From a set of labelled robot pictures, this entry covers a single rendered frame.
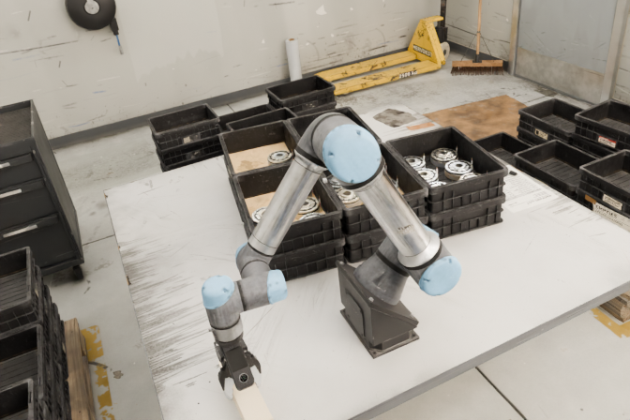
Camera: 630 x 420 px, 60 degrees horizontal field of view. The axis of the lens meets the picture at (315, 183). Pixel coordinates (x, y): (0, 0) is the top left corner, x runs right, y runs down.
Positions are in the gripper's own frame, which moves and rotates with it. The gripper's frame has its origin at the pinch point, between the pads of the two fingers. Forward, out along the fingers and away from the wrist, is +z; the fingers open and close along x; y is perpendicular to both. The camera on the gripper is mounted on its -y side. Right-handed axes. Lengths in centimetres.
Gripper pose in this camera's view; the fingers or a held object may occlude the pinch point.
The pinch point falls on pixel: (245, 392)
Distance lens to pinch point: 152.6
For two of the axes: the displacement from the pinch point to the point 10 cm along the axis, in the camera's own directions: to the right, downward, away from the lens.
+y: -4.5, -4.2, 7.9
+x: -8.9, 3.1, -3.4
